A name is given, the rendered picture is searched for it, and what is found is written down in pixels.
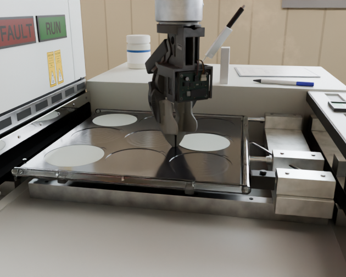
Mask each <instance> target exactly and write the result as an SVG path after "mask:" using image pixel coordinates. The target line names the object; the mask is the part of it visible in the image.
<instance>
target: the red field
mask: <svg viewBox="0 0 346 277"><path fill-rule="evenodd" d="M32 41H35V32H34V22H33V18H27V19H7V20H0V47H2V46H8V45H14V44H18V43H25V42H32Z"/></svg>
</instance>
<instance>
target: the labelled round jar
mask: <svg viewBox="0 0 346 277"><path fill-rule="evenodd" d="M126 42H127V43H128V44H127V67H128V68H129V69H146V66H145V62H146V61H147V60H148V58H149V57H150V44H149V43H150V36H149V35H127V36H126Z"/></svg>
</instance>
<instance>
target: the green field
mask: <svg viewBox="0 0 346 277"><path fill-rule="evenodd" d="M38 20H39V26H40V35H41V40H45V39H49V38H55V37H62V36H66V27H65V17H64V16H58V17H47V18H38Z"/></svg>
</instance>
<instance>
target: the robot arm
mask: <svg viewBox="0 0 346 277"><path fill-rule="evenodd" d="M203 7H204V3H203V0H155V21H156V22H159V24H157V33H161V34H168V38H167V39H164V40H163V42H162V43H161V44H160V45H159V46H158V48H157V49H156V50H155V51H154V52H153V54H152V55H151V56H150V57H149V58H148V60H147V61H146V62H145V66H146V70H147V73H148V74H153V76H152V81H150V82H148V85H149V91H148V102H149V106H150V108H151V111H152V113H153V115H154V117H155V120H156V121H157V123H158V125H159V128H160V130H161V132H162V133H163V135H164V137H165V139H166V140H167V142H168V143H169V144H171V146H173V147H178V145H179V144H180V143H181V141H182V139H183V138H184V136H185V133H186V132H195V131H196V130H197V126H198V124H197V121H196V119H195V117H194V116H193V114H192V108H193V107H194V105H195V103H196V101H198V100H204V99H208V98H212V88H213V66H211V65H206V64H204V63H203V61H202V60H199V43H200V37H205V28H204V27H201V24H198V22H201V21H202V17H203ZM199 61H201V62H202V63H200V62H199ZM209 75H210V88H209ZM166 97H167V99H165V98H166ZM171 102H172V103H174V105H173V104H172V103H171ZM174 110H175V112H176V117H175V119H174V117H173V114H172V113H173V111H174Z"/></svg>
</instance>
